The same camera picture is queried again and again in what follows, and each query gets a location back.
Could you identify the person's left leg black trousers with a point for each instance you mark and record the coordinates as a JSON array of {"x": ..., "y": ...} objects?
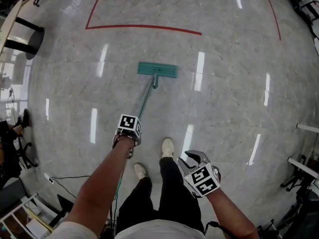
[{"x": 139, "y": 203}]

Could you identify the person's right leg black trousers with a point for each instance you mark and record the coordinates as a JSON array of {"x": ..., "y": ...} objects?
[{"x": 177, "y": 195}]

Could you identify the person's right white shoe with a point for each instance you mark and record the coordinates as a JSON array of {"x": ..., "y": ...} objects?
[{"x": 167, "y": 147}]

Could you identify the white metal shelf rack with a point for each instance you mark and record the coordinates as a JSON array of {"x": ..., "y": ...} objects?
[{"x": 15, "y": 215}]

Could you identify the black desk foot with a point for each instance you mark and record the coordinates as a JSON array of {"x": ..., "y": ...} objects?
[{"x": 64, "y": 204}]

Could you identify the person's white shirt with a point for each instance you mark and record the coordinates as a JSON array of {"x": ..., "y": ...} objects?
[{"x": 159, "y": 230}]

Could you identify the person's left forearm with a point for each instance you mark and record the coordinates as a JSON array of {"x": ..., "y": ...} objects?
[{"x": 99, "y": 183}]

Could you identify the person's right forearm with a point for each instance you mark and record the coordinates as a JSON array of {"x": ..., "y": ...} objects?
[{"x": 231, "y": 213}]

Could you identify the person's left white shoe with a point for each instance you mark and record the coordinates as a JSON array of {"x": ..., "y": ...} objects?
[{"x": 139, "y": 170}]

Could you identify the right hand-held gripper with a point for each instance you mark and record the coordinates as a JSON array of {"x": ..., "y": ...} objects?
[{"x": 204, "y": 180}]

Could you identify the teal mop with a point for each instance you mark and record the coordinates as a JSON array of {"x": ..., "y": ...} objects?
[{"x": 157, "y": 70}]

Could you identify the black flatbed trolley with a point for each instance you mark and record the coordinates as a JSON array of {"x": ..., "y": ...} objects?
[{"x": 310, "y": 7}]

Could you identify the wooden table with black base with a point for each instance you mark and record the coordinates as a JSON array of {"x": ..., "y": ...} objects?
[{"x": 37, "y": 41}]

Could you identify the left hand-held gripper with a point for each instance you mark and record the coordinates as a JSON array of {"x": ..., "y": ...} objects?
[{"x": 128, "y": 123}]

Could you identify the white power strip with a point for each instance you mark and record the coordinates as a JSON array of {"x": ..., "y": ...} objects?
[{"x": 49, "y": 178}]

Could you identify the person's leg black trousers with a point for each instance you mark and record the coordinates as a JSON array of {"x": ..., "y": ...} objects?
[
  {"x": 177, "y": 195},
  {"x": 139, "y": 203}
]

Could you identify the person's white shoe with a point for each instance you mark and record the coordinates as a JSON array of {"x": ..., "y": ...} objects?
[
  {"x": 167, "y": 147},
  {"x": 139, "y": 170}
]

